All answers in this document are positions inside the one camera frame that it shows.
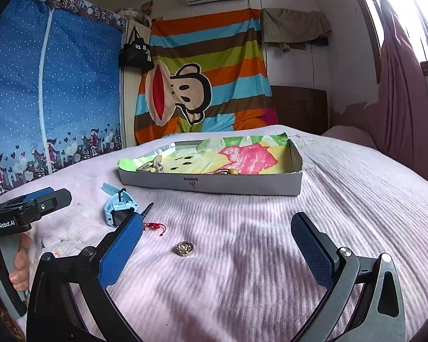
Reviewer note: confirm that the grey cardboard tray colourful lining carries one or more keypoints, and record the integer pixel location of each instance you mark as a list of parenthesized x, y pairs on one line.
[(238, 165)]

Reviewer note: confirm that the blue dotted fabric wardrobe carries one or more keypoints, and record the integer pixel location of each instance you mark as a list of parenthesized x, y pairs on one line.
[(59, 87)]

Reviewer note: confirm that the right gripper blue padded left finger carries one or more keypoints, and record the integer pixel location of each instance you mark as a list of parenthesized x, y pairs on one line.
[(116, 248)]

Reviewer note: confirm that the dark wooden headboard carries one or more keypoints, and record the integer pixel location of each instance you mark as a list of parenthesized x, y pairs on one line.
[(301, 108)]

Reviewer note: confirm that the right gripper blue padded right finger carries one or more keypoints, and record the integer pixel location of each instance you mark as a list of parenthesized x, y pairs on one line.
[(322, 256)]

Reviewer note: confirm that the pink window curtain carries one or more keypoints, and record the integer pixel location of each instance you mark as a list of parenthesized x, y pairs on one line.
[(403, 97)]

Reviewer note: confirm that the pink pillow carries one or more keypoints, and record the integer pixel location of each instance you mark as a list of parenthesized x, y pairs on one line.
[(351, 134)]

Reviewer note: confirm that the light blue kids smartwatch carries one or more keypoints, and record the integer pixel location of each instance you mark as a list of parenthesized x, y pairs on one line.
[(120, 200)]

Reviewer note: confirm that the black hanging bag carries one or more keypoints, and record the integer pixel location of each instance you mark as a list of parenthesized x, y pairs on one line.
[(136, 53)]

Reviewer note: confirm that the beige plastic hair claw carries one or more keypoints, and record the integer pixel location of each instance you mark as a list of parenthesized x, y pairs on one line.
[(153, 166)]

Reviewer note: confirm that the small gold ring charm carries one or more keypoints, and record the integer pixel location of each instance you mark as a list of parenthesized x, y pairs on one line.
[(184, 248)]

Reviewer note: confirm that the pink bed blanket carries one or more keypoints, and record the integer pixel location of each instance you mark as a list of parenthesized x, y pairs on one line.
[(246, 279)]

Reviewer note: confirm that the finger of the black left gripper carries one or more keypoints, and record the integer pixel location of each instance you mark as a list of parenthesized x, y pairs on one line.
[(44, 202)]

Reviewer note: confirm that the hanging khaki garment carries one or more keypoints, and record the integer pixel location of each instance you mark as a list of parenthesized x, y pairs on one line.
[(288, 28)]

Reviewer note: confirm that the striped monkey cartoon curtain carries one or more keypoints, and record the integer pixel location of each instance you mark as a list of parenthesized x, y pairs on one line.
[(209, 75)]

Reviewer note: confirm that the black hair clip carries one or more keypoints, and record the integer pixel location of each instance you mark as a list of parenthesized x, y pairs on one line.
[(145, 212)]

